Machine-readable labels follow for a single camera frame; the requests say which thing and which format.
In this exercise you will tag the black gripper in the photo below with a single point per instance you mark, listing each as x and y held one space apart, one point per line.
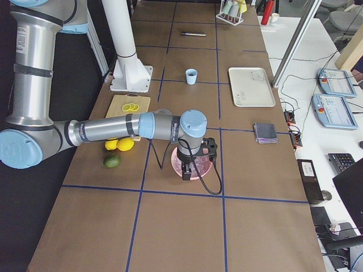
185 162

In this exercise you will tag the steel muddler black tip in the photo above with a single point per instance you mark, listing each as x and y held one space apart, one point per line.
192 34

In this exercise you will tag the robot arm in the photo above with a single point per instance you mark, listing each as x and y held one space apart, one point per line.
32 136

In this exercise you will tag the light blue plastic cup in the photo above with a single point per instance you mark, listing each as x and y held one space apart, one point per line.
191 79

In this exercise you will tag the white cup on rack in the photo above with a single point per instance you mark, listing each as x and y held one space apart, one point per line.
234 9

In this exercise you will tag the mint green cup on rack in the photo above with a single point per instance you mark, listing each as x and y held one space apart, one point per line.
226 7

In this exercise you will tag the yellow cup on rack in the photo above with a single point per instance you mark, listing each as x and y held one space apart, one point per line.
242 6

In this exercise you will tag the white paper cup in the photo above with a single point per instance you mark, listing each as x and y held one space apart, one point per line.
274 17

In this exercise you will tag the pink bowl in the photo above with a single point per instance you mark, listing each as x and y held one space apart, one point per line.
202 167

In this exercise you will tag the yellow lemon left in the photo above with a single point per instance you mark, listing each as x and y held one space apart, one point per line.
125 144

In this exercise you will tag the yellow lemon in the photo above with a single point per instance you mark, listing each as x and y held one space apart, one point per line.
111 144
125 144

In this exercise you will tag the yellow lemon right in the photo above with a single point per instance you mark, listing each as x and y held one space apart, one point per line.
111 144

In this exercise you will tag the lemon slices stack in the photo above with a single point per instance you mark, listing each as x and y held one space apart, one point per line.
130 107

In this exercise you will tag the wooden cutting board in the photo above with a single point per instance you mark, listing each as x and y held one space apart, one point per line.
114 109

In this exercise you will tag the cream bear tray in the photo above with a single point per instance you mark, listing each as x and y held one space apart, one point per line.
250 87

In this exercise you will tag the black box with label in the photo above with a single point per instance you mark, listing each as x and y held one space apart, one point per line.
310 181

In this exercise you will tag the black keyboard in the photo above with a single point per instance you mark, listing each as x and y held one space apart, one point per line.
341 161

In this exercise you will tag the near teach pendant tablet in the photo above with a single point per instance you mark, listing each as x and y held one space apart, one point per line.
333 111

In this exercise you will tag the teach pendant tablet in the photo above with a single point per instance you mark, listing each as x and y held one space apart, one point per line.
336 82
333 111

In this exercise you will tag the far teach pendant tablet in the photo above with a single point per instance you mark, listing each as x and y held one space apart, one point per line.
336 82

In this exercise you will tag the red bottle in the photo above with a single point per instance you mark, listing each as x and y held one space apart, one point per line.
267 12

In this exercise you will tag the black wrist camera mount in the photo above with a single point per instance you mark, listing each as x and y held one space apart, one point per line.
208 148

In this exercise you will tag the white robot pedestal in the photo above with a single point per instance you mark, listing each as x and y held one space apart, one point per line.
129 75

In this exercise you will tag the white wire cup rack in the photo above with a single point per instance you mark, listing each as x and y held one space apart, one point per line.
227 19

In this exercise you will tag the aluminium frame post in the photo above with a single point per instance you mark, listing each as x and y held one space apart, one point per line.
304 22

